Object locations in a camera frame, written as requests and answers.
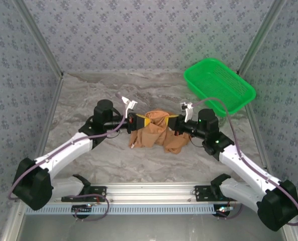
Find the tan brown t-shirt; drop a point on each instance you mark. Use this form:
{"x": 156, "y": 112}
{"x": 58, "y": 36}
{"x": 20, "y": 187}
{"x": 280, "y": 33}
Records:
{"x": 158, "y": 135}

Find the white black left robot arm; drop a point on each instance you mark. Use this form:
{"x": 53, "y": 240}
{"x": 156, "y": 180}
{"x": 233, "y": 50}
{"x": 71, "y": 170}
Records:
{"x": 63, "y": 153}

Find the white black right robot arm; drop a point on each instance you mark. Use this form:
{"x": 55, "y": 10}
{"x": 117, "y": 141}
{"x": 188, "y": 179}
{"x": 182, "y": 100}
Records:
{"x": 244, "y": 165}

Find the green plastic basket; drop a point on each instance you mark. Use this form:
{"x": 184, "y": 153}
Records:
{"x": 219, "y": 85}

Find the aluminium mounting beam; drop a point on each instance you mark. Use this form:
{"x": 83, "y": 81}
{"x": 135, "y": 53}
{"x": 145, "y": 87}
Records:
{"x": 148, "y": 192}

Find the small black controller board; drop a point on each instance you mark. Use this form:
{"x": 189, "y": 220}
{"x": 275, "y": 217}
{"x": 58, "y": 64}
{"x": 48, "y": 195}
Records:
{"x": 222, "y": 210}
{"x": 81, "y": 209}

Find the aluminium table side rail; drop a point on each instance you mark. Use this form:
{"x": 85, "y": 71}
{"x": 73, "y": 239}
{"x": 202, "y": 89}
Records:
{"x": 53, "y": 100}
{"x": 253, "y": 120}

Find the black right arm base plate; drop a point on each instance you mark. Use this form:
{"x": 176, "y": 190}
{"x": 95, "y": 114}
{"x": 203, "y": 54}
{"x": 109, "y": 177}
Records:
{"x": 201, "y": 194}

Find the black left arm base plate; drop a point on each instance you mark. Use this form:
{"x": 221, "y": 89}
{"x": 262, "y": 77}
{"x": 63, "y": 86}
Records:
{"x": 101, "y": 193}

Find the aluminium frame post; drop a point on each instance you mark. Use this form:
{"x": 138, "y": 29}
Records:
{"x": 41, "y": 37}
{"x": 259, "y": 37}

